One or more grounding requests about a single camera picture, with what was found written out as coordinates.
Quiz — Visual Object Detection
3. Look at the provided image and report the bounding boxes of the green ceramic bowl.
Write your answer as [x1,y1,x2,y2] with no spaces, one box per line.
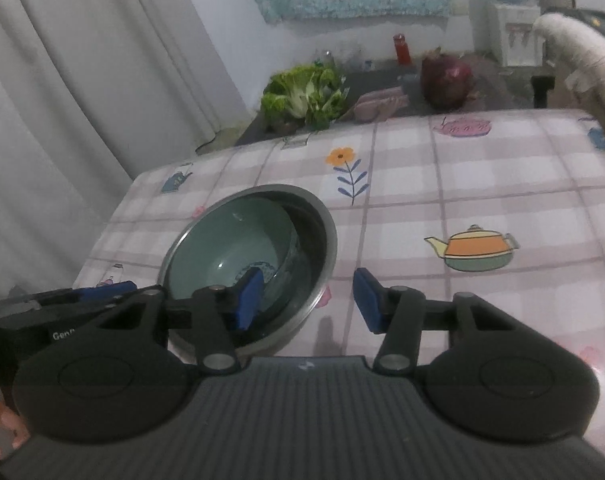
[165,197,300,321]

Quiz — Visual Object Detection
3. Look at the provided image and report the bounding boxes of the person's left hand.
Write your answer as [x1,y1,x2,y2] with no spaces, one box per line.
[0,394,30,452]

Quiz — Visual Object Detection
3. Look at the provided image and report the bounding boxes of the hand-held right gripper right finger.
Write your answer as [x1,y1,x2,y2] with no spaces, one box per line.
[353,267,521,374]

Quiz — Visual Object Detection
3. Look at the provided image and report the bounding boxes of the checked printed tablecloth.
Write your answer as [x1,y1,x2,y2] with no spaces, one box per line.
[72,107,605,391]

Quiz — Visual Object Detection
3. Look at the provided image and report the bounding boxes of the green lettuce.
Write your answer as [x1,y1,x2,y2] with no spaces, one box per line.
[260,64,348,132]

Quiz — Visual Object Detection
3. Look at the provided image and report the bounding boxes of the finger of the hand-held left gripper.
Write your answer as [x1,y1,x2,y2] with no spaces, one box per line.
[35,280,164,308]

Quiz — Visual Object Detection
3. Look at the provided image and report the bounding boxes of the red onion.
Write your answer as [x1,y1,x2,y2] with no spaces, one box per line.
[421,47,475,111]

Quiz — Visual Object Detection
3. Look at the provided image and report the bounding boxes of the pink cloth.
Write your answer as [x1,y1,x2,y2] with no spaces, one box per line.
[353,86,411,122]

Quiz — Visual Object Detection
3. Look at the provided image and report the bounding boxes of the stainless steel bowl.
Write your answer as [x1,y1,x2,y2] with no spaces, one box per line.
[157,184,339,357]

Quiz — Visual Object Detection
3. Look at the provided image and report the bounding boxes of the small red jar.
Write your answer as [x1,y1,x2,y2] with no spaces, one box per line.
[393,33,414,67]

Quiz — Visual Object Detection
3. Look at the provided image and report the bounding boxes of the white water dispenser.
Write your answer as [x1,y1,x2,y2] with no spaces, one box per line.
[487,1,544,67]

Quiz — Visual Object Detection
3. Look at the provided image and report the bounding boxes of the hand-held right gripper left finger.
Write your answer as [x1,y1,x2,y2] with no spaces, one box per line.
[100,266,266,374]

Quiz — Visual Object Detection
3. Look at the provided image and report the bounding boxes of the white curtain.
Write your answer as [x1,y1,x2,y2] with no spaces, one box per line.
[0,0,253,306]

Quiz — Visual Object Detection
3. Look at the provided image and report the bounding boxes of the black low table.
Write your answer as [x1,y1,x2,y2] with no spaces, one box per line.
[236,52,551,147]

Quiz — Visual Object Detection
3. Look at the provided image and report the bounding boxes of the white fringed blanket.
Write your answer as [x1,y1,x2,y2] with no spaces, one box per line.
[531,12,605,141]

